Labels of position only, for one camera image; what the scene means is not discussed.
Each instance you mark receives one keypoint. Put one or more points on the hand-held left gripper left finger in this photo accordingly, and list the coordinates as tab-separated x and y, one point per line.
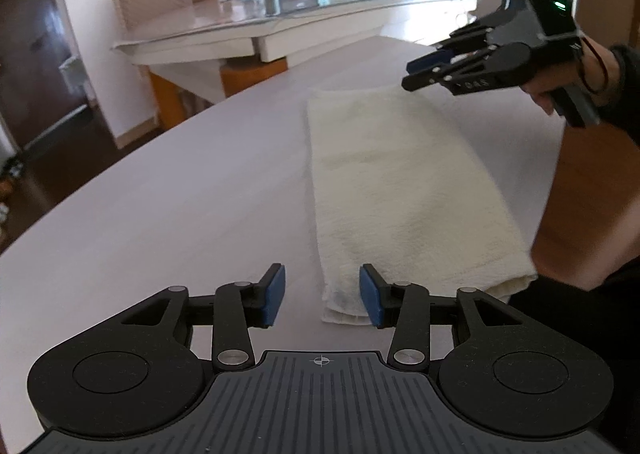
272	294

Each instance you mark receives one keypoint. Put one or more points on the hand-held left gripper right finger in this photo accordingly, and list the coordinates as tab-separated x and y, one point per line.
370	294

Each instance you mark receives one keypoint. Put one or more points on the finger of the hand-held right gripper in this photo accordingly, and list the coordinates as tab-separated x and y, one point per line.
422	64
425	79

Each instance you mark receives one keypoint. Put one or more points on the white towel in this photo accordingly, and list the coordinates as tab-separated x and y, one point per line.
400	184

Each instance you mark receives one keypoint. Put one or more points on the person's right forearm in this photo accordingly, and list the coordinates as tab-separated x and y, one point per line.
625	104

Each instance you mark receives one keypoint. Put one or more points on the person's right hand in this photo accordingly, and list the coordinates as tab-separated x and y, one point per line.
600	74

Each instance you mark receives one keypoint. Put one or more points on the white glass-topped dining table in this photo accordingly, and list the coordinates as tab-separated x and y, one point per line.
225	34

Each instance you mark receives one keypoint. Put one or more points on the person's dark clothing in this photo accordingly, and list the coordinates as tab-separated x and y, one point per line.
575	314

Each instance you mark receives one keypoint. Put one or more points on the large cardboard box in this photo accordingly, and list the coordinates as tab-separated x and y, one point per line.
150	2

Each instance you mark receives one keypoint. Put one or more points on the dark wooden door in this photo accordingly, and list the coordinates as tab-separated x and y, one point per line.
35	59

